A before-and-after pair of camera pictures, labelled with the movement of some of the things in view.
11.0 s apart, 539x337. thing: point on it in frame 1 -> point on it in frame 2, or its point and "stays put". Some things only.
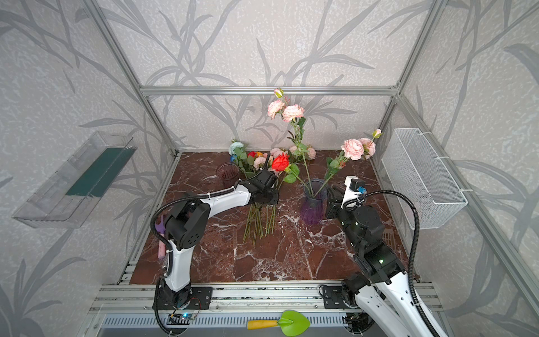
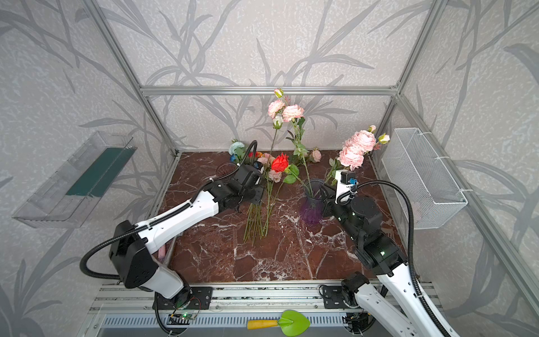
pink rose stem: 293,153 -> 353,152
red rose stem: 281,162 stays put
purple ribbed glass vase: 313,206 stays put
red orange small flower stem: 251,156 stays put
